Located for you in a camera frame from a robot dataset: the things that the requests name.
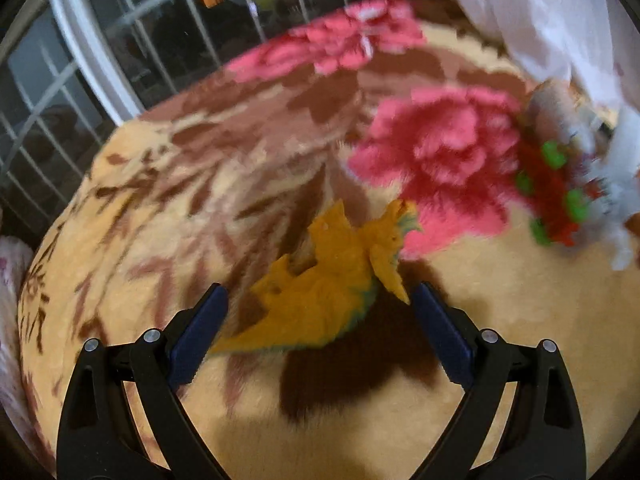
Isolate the yellow floral fleece blanket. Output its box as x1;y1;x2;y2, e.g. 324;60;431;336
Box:
15;0;640;480

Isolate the white floral folded quilt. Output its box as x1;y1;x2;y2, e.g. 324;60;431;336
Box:
0;235;56;476

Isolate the yellow dinosaur toy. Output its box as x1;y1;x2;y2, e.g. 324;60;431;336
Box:
207;199;423;358

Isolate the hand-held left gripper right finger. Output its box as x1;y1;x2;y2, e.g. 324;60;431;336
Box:
411;281;587;480

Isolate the white curtain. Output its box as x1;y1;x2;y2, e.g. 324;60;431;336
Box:
444;0;640;111

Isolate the white window frame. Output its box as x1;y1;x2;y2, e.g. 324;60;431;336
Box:
45;0;146;126

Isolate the red green snack packet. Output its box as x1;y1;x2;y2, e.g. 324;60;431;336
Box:
515;135;601;248

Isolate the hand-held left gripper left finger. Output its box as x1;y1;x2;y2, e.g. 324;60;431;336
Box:
56;282;231;480

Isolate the red green white toy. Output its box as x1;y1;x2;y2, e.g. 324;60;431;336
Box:
575;105;640;271

